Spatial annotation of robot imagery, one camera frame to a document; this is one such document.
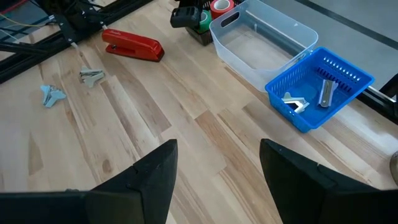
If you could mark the red stapler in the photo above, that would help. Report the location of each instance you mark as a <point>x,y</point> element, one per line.
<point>133,45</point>

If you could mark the red-orange tape roll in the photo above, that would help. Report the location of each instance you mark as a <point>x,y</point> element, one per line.
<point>217,15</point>

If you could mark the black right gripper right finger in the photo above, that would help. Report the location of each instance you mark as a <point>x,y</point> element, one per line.
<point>295,193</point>

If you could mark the beige staple remover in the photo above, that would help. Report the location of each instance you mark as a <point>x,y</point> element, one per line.
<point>91,77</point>

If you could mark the cream white staple remover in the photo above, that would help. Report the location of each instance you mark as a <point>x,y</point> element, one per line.
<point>293,101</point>

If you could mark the clear plastic bin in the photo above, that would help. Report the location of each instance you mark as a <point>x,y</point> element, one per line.
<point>248,40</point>

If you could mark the light blue staple remover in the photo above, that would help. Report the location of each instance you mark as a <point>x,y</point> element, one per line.
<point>51,96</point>

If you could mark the green tape roll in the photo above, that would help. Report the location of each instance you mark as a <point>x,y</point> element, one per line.
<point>206,23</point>

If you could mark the blue plastic basket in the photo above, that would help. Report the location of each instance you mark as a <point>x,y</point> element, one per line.
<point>298,121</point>

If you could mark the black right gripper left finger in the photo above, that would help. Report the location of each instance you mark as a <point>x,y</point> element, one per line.
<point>149,186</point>

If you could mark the pale purple staple remover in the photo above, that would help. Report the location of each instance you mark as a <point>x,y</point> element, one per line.
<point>326,93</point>

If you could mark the black plastic basket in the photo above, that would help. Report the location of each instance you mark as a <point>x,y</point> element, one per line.
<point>202,37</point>

